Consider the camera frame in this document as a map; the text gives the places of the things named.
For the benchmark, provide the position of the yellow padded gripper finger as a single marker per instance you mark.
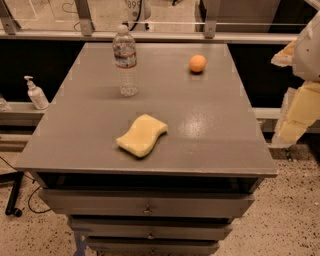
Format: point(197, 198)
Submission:
point(284, 57)
point(300, 109)

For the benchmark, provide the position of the white pump dispenser bottle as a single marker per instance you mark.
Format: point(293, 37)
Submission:
point(36, 94)

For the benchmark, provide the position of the bottom grey drawer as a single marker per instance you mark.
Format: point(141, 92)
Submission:
point(153, 246)

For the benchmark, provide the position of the white device behind glass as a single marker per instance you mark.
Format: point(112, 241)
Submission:
point(139, 11)

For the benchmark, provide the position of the grey drawer cabinet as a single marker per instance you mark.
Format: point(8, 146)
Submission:
point(163, 172)

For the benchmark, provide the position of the yellow sponge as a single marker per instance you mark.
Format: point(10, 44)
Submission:
point(140, 139)

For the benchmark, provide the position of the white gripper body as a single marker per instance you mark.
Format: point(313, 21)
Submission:
point(309, 55)

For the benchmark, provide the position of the black chair leg with caster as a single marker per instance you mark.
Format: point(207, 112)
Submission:
point(15, 180)

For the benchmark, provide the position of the grey drawer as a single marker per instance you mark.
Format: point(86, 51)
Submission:
point(153, 246)
point(150, 204)
point(151, 228)

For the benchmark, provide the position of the top grey drawer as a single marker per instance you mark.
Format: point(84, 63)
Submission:
point(150, 204)

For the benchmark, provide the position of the metal railing frame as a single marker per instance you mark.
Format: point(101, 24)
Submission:
point(230, 21)

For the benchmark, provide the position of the orange ball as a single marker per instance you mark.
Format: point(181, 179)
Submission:
point(197, 63)

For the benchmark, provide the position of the clear plastic water bottle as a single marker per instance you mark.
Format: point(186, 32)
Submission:
point(124, 49)

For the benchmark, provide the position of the middle grey drawer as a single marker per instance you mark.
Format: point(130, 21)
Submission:
point(151, 228)

